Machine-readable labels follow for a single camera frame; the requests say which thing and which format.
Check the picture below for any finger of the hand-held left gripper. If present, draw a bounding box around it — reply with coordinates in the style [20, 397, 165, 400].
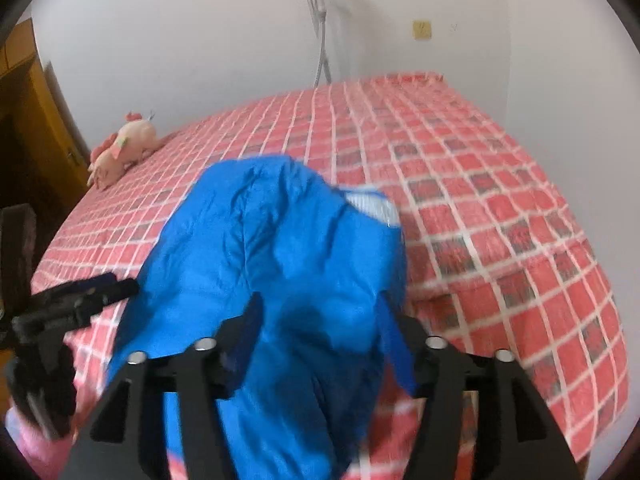
[12, 278, 141, 333]
[31, 272, 120, 307]

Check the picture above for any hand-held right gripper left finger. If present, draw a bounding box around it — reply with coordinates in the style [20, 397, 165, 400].
[59, 292, 264, 480]

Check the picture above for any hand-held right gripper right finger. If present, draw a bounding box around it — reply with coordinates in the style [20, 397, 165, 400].
[375, 292, 583, 480]

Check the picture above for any blue puffer jacket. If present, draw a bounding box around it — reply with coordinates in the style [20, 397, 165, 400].
[107, 155, 408, 480]

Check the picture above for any pink unicorn plush toy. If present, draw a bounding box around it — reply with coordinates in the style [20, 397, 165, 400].
[87, 110, 166, 191]

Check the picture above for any red checkered bed cover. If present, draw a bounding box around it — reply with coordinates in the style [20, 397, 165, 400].
[30, 71, 630, 480]

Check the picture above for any yellow wooden door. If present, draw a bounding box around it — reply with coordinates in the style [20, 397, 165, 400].
[0, 17, 91, 211]

